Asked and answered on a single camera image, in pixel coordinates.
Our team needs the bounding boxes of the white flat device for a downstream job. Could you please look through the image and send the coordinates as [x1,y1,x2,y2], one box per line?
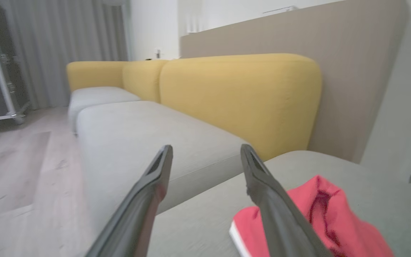
[263,5,299,15]

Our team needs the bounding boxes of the long grey sofa seat cushion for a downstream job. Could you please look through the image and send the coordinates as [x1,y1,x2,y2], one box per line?
[76,101,254,236]

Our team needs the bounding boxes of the beige wooden partition panel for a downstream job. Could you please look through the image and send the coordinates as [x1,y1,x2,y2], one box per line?
[180,0,409,164]

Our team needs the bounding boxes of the white router with antennas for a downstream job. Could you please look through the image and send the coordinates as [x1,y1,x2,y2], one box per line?
[188,18,206,34]

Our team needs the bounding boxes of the red shorts with white band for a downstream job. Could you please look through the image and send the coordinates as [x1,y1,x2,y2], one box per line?
[229,175,395,257]

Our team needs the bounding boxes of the short grey sofa seat cushion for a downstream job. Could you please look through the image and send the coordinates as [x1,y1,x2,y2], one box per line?
[68,86,142,134]

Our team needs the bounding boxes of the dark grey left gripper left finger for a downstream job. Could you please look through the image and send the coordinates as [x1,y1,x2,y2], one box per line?
[85,145,173,257]

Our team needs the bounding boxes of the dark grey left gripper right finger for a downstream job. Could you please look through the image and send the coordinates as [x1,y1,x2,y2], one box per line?
[240,144,333,257]

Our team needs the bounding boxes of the small yellow sofa backrest cushion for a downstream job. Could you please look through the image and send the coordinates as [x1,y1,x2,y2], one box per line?
[66,61,127,92]
[122,60,168,103]

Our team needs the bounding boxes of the grey sofa ottoman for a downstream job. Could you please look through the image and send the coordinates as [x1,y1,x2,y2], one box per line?
[148,150,411,257]

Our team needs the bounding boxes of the grey curtain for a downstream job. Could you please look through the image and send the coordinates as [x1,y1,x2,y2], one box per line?
[0,0,131,109]

